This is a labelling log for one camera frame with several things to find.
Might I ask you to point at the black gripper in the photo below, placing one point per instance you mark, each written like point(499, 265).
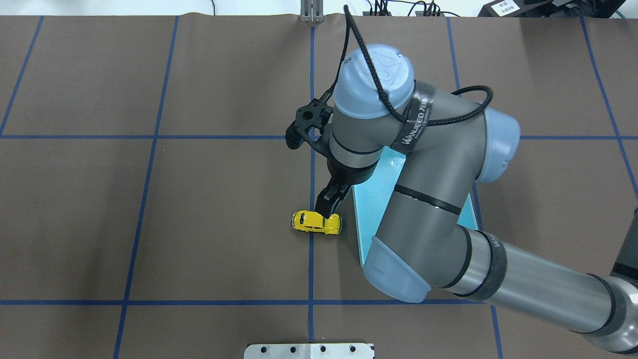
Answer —
point(345, 176)

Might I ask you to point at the yellow beetle toy car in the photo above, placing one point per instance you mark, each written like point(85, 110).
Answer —
point(311, 221)

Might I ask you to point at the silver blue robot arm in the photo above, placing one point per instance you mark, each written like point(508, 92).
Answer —
point(449, 143)

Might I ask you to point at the turquoise plastic bin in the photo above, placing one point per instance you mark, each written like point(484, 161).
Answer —
point(372, 197)

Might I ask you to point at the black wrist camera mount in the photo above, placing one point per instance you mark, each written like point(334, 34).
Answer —
point(309, 126)

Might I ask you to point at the white pedestal column base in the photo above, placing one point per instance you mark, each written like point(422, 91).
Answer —
point(311, 351)

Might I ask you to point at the aluminium frame post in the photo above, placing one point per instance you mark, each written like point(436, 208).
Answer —
point(312, 11)

